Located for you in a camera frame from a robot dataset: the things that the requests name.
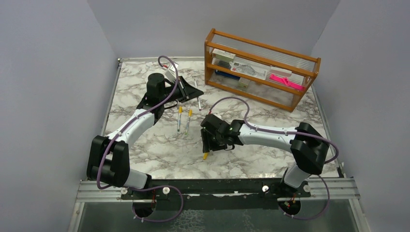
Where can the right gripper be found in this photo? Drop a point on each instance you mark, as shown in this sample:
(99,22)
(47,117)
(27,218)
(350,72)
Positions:
(208,145)

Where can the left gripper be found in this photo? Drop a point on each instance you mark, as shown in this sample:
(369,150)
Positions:
(189,92)

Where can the grey pen teal end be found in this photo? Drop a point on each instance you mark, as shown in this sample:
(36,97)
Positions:
(188,122)

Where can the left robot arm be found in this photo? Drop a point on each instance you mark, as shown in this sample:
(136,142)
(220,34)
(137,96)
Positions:
(109,159)

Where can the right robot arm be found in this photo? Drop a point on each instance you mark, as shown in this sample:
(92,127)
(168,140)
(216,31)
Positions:
(307,146)

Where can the blue flat box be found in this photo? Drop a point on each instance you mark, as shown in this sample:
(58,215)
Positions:
(227,75)

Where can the white green box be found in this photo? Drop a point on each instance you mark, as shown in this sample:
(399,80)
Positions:
(223,55)

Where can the small white box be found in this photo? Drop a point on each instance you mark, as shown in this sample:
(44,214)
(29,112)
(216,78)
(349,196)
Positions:
(243,83)

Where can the white printed card package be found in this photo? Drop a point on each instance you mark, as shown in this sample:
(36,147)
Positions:
(249,70)

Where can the pink plastic tool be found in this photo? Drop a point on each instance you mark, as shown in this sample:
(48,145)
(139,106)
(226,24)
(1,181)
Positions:
(286,82)

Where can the orange wooden shelf rack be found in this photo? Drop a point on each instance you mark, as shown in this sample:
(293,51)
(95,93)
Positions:
(298,68)

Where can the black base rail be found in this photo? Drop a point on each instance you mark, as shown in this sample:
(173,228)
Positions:
(214,194)

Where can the aluminium frame rail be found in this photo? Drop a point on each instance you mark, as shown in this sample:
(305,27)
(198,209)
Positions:
(339,189)

